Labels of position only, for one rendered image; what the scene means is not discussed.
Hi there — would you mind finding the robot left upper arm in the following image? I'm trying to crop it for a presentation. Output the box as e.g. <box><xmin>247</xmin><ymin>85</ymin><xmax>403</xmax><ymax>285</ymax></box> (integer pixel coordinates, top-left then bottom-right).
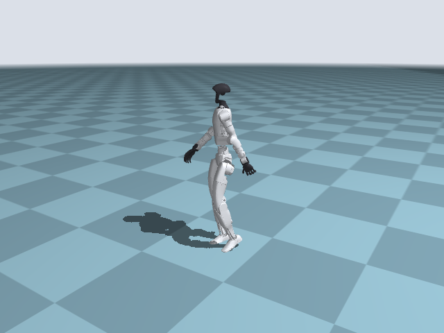
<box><xmin>219</xmin><ymin>110</ymin><xmax>237</xmax><ymax>145</ymax></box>

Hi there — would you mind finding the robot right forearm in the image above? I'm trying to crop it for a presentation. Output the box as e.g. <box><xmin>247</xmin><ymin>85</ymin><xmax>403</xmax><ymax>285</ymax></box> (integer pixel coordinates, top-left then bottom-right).
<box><xmin>196</xmin><ymin>131</ymin><xmax>212</xmax><ymax>150</ymax></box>

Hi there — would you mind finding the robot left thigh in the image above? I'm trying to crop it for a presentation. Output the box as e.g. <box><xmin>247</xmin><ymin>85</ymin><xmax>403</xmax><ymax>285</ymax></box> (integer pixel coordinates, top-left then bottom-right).
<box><xmin>212</xmin><ymin>159</ymin><xmax>234</xmax><ymax>212</ymax></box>

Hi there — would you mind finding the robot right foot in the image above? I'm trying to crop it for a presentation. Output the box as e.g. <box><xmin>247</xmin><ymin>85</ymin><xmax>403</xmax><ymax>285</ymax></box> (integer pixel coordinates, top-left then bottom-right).
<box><xmin>209</xmin><ymin>233</ymin><xmax>230</xmax><ymax>244</ymax></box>

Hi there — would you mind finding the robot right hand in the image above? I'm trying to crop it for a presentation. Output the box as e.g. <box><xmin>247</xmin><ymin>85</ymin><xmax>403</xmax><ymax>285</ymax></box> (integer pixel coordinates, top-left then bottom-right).
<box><xmin>184</xmin><ymin>144</ymin><xmax>199</xmax><ymax>163</ymax></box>

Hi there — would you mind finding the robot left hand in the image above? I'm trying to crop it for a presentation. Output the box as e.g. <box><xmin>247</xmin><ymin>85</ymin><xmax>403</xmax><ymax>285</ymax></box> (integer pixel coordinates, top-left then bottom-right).
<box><xmin>240</xmin><ymin>157</ymin><xmax>256</xmax><ymax>176</ymax></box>

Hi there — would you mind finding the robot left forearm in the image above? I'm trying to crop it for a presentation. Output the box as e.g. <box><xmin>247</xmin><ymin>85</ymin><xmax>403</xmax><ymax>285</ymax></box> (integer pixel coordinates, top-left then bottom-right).
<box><xmin>230</xmin><ymin>137</ymin><xmax>248</xmax><ymax>164</ymax></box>

